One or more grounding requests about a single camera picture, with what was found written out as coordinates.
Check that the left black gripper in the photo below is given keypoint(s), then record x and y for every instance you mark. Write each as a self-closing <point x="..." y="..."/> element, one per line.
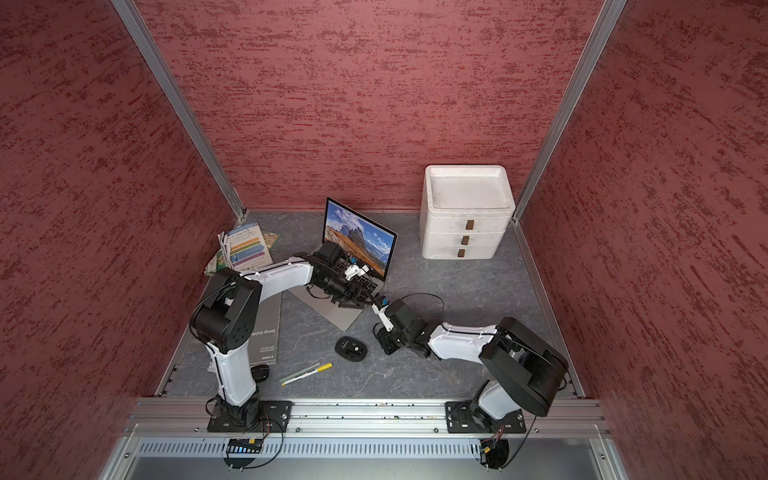
<point x="346" y="297"/>

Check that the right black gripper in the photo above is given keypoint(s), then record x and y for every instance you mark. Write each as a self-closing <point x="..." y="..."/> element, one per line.
<point x="383" y="337"/>

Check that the black wireless mouse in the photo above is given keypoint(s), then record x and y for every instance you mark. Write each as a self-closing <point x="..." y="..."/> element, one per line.
<point x="351" y="349"/>

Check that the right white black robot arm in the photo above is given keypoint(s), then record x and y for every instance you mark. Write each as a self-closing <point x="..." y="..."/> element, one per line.
<point x="526" y="371"/>

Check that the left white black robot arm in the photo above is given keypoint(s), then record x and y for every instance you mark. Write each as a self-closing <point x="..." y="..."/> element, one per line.
<point x="225" y="317"/>

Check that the silver laptop with black keys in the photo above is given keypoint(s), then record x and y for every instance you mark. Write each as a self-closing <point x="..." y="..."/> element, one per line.
<point x="348" y="237"/>

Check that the yellow capped marker pen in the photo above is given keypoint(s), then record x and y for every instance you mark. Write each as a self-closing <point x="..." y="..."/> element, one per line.
<point x="321" y="368"/>

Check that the green white pen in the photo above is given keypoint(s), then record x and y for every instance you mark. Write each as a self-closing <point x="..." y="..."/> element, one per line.
<point x="298" y="373"/>

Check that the grey setup guide booklet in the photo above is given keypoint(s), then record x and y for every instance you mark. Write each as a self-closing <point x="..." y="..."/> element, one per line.
<point x="263" y="343"/>

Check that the colourful folded leaflets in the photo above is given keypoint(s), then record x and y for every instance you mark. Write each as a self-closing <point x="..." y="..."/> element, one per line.
<point x="243" y="249"/>

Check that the small black round object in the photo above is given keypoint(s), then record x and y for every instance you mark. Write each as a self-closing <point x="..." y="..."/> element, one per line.
<point x="260" y="372"/>

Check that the white three-drawer storage unit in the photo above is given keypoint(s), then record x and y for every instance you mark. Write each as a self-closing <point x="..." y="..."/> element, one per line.
<point x="465" y="211"/>

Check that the perforated white vent strip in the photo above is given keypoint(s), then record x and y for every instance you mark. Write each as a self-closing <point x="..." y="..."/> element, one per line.
<point x="311" y="448"/>

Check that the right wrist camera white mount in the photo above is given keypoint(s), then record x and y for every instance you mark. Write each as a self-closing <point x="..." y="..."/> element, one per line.
<point x="381" y="312"/>

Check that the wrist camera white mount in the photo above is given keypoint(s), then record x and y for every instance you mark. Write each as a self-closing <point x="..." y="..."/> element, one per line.
<point x="356" y="271"/>
<point x="381" y="312"/>

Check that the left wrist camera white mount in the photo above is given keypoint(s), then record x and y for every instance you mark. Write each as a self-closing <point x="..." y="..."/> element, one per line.
<point x="356" y="271"/>

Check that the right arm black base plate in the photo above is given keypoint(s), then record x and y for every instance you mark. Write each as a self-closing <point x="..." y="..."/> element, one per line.
<point x="463" y="417"/>

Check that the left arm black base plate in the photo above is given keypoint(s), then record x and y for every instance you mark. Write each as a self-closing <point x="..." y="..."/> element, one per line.
<point x="254" y="416"/>

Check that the aluminium front rail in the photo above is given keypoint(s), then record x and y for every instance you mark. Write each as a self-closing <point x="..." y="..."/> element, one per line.
<point x="187" y="417"/>

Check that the left aluminium corner post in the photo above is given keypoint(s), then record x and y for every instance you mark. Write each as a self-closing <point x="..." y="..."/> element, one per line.
<point x="131" y="18"/>

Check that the aluminium corner post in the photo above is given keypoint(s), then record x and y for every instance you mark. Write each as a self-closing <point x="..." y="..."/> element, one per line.
<point x="604" y="25"/>
<point x="131" y="18"/>

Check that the right aluminium corner post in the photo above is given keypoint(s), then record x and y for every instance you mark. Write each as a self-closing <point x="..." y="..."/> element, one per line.
<point x="604" y="25"/>

